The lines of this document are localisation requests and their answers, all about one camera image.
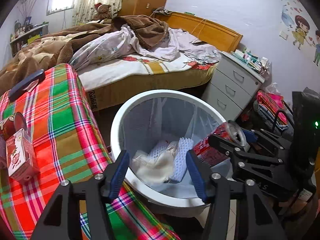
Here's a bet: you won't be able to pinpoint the small window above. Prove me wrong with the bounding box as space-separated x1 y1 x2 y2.
47 0 77 15

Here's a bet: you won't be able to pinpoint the red plaid bag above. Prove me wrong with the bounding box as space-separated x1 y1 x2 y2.
254 90 288 130

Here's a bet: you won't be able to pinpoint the brown teddy bear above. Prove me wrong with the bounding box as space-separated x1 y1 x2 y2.
94 2 113 20

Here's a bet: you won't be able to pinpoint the small clear wrapper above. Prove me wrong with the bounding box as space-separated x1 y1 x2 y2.
25 80 38 92

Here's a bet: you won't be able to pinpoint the rose print bed sheet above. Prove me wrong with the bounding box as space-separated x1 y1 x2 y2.
77 55 220 110

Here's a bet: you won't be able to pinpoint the dried branches in vase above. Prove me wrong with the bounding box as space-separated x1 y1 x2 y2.
19 0 38 25

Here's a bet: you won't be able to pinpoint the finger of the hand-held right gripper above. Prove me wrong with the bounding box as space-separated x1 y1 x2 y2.
209 134 284 167
241 129 292 155

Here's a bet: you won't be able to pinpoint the cluttered storage shelf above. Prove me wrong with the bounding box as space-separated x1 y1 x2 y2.
10 24 49 55

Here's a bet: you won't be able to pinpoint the brown plush blanket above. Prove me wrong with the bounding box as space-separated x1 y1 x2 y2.
0 15 170 85

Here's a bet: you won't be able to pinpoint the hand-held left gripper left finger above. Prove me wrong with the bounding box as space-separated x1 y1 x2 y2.
30 150 130 240

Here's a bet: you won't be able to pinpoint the wooden bed headboard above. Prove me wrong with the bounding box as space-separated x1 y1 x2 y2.
155 11 243 53

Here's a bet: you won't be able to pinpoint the dark red drink carton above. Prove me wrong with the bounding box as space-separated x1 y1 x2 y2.
0 112 27 137

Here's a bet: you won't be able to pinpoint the dark blue glasses case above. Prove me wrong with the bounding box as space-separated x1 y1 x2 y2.
9 69 45 100

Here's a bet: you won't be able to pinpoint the white foam net sleeve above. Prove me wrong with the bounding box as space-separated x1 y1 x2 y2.
172 137 194 182
149 141 175 162

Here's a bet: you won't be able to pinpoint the boxes on nightstand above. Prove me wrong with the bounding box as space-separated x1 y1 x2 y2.
231 47 270 73

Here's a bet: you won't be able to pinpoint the red white milk carton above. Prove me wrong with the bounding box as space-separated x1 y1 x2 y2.
5 128 40 182

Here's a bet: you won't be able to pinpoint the white floral duvet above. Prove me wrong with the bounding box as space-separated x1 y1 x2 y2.
70 26 222 67

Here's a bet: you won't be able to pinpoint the cartoon wall stickers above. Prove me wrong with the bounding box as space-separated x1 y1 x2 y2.
250 0 320 67

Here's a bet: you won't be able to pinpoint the white round trash bin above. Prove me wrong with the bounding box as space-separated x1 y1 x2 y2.
110 89 235 217

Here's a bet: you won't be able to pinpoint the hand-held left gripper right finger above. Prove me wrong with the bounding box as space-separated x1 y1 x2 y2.
185 149 288 240

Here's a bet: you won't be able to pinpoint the red green plaid tablecloth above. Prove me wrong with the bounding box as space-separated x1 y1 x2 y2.
0 63 180 240

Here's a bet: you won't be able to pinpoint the red drink can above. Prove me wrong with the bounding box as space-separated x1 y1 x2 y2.
192 120 244 168

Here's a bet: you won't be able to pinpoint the grey drawer nightstand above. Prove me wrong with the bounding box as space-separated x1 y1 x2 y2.
201 51 265 120

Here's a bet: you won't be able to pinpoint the clear plastic bin liner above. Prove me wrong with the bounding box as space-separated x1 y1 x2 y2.
117 96 233 200

